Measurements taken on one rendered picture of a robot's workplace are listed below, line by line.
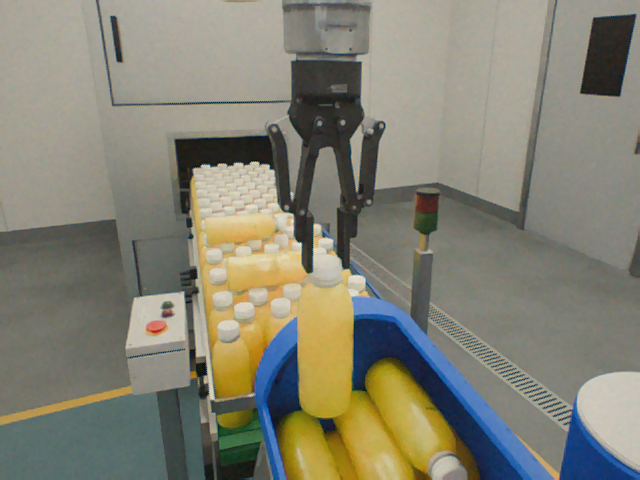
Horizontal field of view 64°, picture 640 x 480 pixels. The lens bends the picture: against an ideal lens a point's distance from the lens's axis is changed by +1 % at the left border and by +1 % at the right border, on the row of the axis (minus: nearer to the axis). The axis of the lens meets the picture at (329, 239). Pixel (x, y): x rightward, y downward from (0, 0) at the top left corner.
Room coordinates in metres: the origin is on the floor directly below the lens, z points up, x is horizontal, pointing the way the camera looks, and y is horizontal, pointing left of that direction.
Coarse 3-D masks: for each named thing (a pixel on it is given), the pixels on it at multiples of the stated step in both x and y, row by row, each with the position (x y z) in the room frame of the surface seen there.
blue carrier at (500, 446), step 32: (384, 320) 0.69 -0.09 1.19; (288, 352) 0.60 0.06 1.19; (384, 352) 0.69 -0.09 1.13; (416, 352) 0.71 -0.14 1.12; (256, 384) 0.63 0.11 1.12; (288, 384) 0.65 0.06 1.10; (352, 384) 0.68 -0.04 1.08; (448, 384) 0.49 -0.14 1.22; (448, 416) 0.62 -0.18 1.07; (480, 416) 0.43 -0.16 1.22; (480, 448) 0.54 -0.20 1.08; (512, 448) 0.39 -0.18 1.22
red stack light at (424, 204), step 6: (414, 198) 1.21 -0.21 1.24; (420, 198) 1.19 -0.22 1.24; (426, 198) 1.18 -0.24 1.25; (432, 198) 1.18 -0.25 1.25; (438, 198) 1.19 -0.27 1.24; (414, 204) 1.21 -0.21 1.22; (420, 204) 1.19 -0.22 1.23; (426, 204) 1.18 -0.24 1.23; (432, 204) 1.18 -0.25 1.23; (438, 204) 1.19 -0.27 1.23; (420, 210) 1.19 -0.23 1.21; (426, 210) 1.18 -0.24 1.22; (432, 210) 1.18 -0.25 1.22; (438, 210) 1.19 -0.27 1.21
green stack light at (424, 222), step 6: (414, 210) 1.21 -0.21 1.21; (414, 216) 1.21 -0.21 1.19; (420, 216) 1.19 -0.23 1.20; (426, 216) 1.18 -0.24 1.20; (432, 216) 1.18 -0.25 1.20; (438, 216) 1.20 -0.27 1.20; (414, 222) 1.20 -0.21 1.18; (420, 222) 1.19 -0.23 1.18; (426, 222) 1.18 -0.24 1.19; (432, 222) 1.18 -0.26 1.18; (438, 222) 1.20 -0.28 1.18; (414, 228) 1.20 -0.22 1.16; (420, 228) 1.19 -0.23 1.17; (426, 228) 1.18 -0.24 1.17; (432, 228) 1.18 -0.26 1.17
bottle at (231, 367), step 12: (240, 336) 0.83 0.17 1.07; (216, 348) 0.80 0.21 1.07; (228, 348) 0.79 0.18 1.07; (240, 348) 0.80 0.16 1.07; (216, 360) 0.79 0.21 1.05; (228, 360) 0.78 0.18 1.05; (240, 360) 0.79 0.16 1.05; (216, 372) 0.79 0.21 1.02; (228, 372) 0.78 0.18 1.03; (240, 372) 0.79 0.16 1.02; (216, 384) 0.79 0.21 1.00; (228, 384) 0.78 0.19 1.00; (240, 384) 0.79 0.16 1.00; (216, 396) 0.79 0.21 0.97; (228, 396) 0.78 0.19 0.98; (228, 420) 0.78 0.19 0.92; (240, 420) 0.78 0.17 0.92
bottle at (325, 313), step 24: (312, 288) 0.55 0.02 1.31; (336, 288) 0.55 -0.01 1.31; (312, 312) 0.53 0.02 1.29; (336, 312) 0.53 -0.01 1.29; (312, 336) 0.53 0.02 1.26; (336, 336) 0.53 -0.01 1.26; (312, 360) 0.53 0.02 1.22; (336, 360) 0.53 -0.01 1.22; (312, 384) 0.53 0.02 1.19; (336, 384) 0.53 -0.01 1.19; (312, 408) 0.53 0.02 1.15; (336, 408) 0.53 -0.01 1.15
